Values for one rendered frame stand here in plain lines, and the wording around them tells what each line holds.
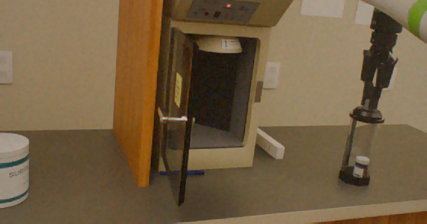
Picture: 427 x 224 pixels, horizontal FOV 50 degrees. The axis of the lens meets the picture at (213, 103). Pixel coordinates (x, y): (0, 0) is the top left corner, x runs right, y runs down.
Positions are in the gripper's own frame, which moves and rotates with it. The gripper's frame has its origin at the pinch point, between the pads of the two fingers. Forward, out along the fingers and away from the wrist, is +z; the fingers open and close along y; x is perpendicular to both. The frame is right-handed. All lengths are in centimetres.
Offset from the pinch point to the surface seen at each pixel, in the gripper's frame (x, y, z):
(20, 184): 101, 0, 24
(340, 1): -24, 57, -26
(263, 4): 39.3, 5.3, -24.5
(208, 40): 49, 18, -12
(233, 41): 41.4, 17.3, -12.1
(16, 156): 102, -1, 16
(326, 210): 21.4, -16.2, 29.0
